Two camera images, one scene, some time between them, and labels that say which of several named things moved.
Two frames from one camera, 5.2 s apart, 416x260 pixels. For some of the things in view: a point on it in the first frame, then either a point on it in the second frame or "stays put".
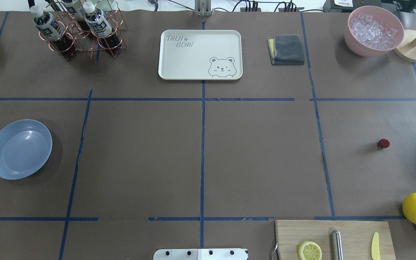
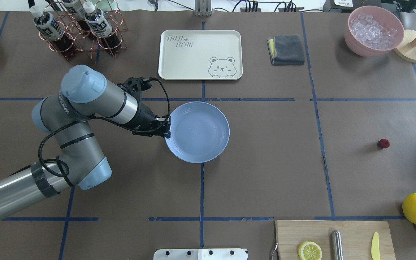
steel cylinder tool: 337,240 stays put
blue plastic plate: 18,148 → 199,132
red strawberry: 384,143 stays put
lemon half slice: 308,250 stays put
